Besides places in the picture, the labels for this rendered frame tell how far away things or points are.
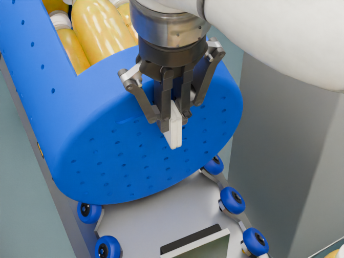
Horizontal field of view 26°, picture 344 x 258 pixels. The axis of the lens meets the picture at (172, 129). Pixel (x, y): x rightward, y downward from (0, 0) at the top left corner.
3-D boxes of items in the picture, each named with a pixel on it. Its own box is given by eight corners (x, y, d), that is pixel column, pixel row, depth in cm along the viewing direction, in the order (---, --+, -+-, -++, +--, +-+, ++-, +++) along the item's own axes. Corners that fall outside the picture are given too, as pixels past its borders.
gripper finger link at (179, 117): (167, 100, 94) (172, 99, 94) (167, 131, 100) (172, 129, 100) (176, 118, 93) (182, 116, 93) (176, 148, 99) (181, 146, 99)
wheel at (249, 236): (246, 223, 108) (236, 231, 109) (261, 249, 106) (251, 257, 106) (261, 227, 112) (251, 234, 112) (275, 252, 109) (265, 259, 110)
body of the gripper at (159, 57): (149, 57, 77) (151, 108, 84) (223, 31, 79) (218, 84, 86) (122, 7, 80) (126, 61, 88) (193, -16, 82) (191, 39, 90)
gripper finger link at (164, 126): (169, 108, 92) (147, 116, 91) (169, 131, 96) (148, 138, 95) (164, 99, 92) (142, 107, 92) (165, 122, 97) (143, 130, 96)
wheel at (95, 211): (90, 229, 113) (79, 229, 112) (82, 202, 115) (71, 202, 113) (106, 215, 110) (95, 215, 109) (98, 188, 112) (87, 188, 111)
